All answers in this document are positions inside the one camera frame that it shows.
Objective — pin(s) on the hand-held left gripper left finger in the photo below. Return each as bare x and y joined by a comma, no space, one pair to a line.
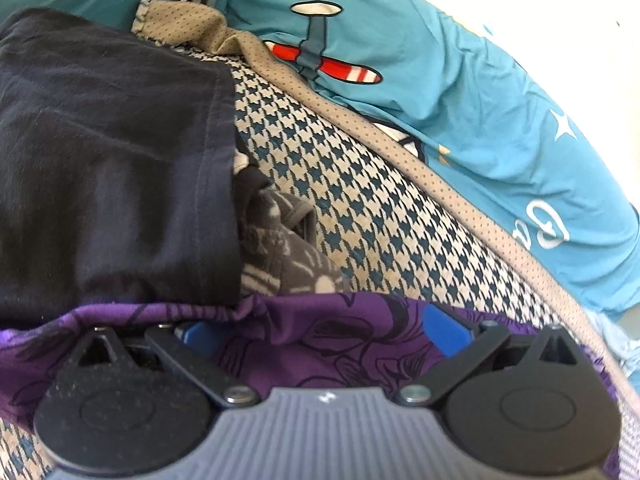
200,334

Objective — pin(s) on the light blue cloth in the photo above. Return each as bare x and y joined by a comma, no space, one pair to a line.
612,340

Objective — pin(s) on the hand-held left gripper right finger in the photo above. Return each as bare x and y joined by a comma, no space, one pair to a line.
442,330

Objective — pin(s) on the dark cotton garment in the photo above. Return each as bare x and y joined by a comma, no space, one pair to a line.
110,160

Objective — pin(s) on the purple floral top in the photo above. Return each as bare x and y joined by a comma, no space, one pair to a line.
310,340

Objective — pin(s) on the grey patterned garment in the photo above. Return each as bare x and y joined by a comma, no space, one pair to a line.
285,255

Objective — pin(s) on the blue beige houndstooth blanket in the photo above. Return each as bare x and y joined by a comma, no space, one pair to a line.
360,200

